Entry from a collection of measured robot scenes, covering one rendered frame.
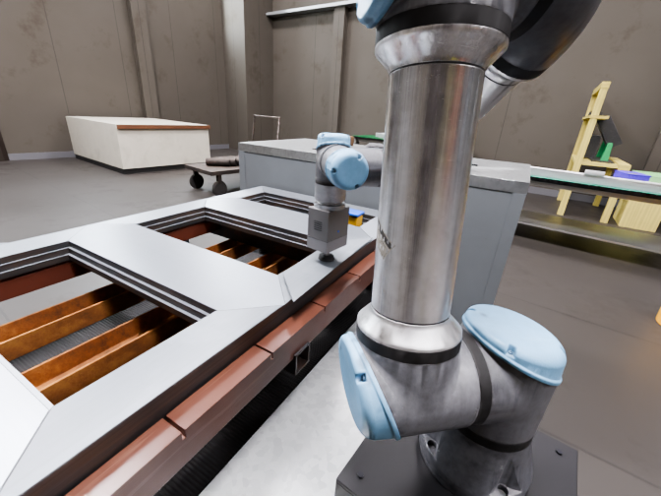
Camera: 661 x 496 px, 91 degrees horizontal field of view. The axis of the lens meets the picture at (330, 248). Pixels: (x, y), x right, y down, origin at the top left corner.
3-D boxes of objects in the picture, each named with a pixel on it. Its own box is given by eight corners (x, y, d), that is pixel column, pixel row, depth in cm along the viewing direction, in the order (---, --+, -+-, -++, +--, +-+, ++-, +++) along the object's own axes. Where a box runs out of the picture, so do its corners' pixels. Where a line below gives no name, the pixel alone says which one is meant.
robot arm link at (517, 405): (561, 438, 40) (605, 351, 35) (465, 456, 37) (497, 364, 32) (497, 367, 51) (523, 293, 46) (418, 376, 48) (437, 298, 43)
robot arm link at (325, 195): (308, 182, 76) (330, 178, 82) (307, 201, 77) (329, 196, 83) (333, 188, 71) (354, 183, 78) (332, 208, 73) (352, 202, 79)
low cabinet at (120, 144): (158, 153, 801) (153, 118, 770) (213, 165, 686) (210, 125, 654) (75, 157, 669) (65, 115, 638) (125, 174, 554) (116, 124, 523)
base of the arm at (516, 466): (535, 447, 50) (558, 400, 46) (517, 540, 38) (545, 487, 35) (440, 394, 58) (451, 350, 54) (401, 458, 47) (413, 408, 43)
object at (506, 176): (238, 151, 165) (238, 142, 164) (305, 145, 214) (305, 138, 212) (526, 194, 108) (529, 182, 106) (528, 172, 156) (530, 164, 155)
